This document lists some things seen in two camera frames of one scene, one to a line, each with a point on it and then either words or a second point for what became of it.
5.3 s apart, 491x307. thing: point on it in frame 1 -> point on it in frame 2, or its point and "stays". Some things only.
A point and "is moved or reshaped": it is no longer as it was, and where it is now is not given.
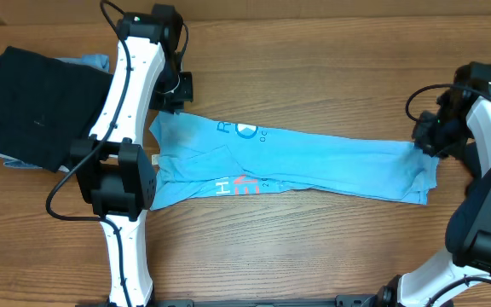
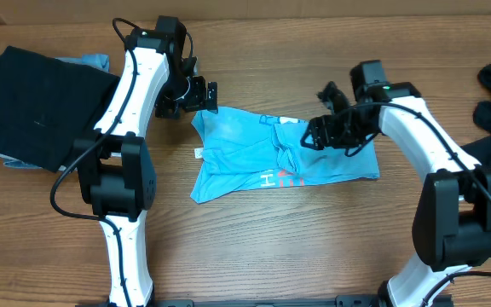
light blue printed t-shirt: [211, 153] is moved or reshaped
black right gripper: [425, 142] -> [326, 136]
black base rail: [355, 300] stays
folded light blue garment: [96, 60] stays
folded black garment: [36, 107] stays
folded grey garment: [14, 163] stays
